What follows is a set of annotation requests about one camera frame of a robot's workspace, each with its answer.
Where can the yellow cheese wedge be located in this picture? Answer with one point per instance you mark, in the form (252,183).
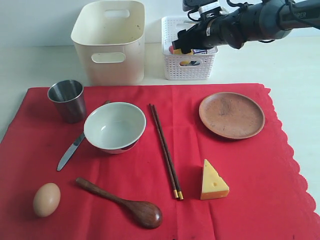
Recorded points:
(213,185)

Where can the dark wooden chopstick left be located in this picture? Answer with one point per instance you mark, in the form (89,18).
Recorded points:
(162,150)

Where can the red table cloth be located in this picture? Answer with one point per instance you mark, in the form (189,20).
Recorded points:
(267,197)

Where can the cream plastic bin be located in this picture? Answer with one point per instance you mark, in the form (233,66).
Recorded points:
(109,40)

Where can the metal table knife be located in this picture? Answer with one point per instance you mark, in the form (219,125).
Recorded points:
(70,151)

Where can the blue white milk carton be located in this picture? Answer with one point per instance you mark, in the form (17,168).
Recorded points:
(199,51)

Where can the stainless steel cup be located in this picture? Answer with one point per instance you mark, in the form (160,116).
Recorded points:
(68,98)

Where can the pale green ceramic bowl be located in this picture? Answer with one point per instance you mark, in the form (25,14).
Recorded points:
(115,127)

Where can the yellow lemon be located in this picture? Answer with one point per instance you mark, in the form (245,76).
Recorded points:
(184,63)

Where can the brown egg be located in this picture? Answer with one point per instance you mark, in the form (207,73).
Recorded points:
(46,200)

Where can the brown wooden plate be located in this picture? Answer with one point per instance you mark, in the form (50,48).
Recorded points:
(231,115)

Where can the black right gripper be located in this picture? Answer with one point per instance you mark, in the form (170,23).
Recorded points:
(249,22)

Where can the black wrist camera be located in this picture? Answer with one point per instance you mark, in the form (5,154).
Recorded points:
(201,6)

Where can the dark wooden spoon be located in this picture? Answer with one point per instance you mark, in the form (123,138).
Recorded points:
(146,214)

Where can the dark wooden chopstick right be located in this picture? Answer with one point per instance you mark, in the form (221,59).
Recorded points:
(176,184)

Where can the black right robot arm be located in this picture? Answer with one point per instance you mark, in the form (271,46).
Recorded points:
(294,15)

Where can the white perforated plastic basket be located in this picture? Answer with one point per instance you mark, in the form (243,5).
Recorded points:
(202,63)

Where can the dark wooden chopstick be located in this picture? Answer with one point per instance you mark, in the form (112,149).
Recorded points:
(162,150)
(176,184)

